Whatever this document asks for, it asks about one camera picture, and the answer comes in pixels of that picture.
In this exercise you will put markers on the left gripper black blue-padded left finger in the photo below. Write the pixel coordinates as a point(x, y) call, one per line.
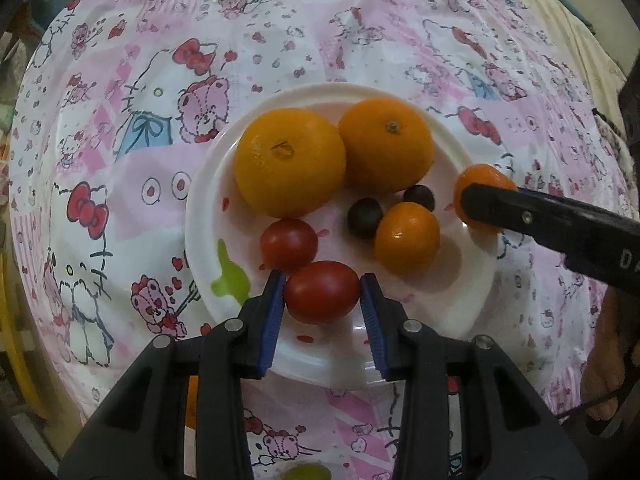
point(137, 432)

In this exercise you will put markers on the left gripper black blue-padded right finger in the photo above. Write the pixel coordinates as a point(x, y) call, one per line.
point(507, 431)

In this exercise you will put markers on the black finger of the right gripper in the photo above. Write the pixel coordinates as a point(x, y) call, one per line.
point(594, 242)

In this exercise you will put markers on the medium mandarin orange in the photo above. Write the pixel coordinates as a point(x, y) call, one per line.
point(192, 402)

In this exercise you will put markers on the small orange mandarin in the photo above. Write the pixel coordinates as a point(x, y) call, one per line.
point(482, 174)

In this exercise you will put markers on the green grape tomato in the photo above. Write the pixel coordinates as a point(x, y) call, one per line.
point(308, 471)

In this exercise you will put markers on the red tomato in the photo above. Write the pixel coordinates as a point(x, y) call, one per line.
point(288, 244)
point(322, 292)

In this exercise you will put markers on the dark grape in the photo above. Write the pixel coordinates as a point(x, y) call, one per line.
point(421, 195)
point(364, 217)

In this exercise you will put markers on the small orange kumquat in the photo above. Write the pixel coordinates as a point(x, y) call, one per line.
point(407, 240)

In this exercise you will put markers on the white pink oval plate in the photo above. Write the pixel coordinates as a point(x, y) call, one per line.
point(222, 247)

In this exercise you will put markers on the large orange right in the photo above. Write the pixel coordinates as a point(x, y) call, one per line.
point(388, 145)

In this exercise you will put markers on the large orange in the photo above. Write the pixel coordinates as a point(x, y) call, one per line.
point(289, 162)
point(388, 145)

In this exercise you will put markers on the large orange left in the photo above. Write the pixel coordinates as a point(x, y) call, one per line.
point(289, 162)

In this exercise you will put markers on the pink Hello Kitty bedsheet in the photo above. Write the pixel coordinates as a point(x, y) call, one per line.
point(120, 102)

